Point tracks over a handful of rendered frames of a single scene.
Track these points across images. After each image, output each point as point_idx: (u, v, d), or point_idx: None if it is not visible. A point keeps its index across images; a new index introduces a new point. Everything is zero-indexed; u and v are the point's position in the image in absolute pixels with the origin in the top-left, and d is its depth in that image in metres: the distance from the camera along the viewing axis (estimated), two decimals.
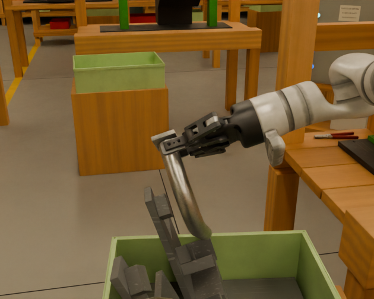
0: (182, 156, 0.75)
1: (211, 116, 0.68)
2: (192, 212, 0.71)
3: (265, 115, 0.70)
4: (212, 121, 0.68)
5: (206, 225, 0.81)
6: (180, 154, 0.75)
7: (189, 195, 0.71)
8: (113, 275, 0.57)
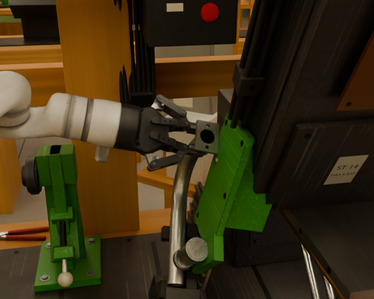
0: (190, 149, 0.77)
1: (161, 96, 0.77)
2: None
3: None
4: (161, 99, 0.78)
5: (171, 218, 0.83)
6: (193, 148, 0.77)
7: None
8: None
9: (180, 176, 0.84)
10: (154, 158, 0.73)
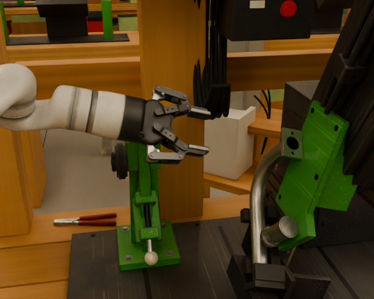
0: (190, 149, 0.77)
1: (158, 86, 0.78)
2: None
3: None
4: (158, 89, 0.79)
5: (252, 220, 0.88)
6: (193, 148, 0.77)
7: (260, 159, 0.90)
8: None
9: (259, 181, 0.89)
10: (154, 151, 0.74)
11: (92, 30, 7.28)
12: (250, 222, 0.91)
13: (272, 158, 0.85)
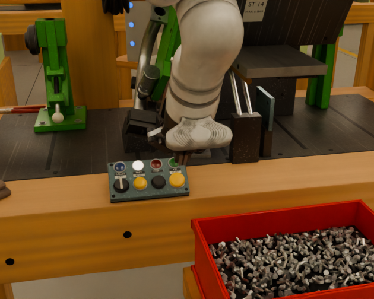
0: (183, 158, 0.76)
1: (148, 134, 0.71)
2: None
3: (168, 108, 0.63)
4: (149, 139, 0.71)
5: (136, 82, 1.09)
6: (183, 156, 0.77)
7: (145, 35, 1.11)
8: None
9: (143, 52, 1.10)
10: None
11: None
12: None
13: (149, 29, 1.06)
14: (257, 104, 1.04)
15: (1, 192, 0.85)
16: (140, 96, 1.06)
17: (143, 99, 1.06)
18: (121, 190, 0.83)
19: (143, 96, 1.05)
